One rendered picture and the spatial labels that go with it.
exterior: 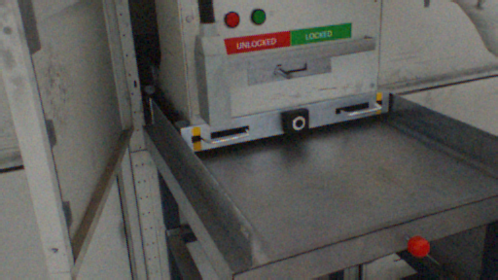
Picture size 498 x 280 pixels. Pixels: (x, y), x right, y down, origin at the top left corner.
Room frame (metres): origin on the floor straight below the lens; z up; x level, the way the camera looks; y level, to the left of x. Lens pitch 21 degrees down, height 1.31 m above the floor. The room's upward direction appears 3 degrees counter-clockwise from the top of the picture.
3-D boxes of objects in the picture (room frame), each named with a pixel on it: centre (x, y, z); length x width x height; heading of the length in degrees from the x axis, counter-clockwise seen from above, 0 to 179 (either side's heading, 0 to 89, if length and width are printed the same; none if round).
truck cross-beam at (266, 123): (1.11, -0.08, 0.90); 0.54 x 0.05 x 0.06; 112
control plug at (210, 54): (0.95, 0.08, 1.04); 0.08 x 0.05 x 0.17; 22
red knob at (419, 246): (0.69, -0.25, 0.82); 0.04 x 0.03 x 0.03; 22
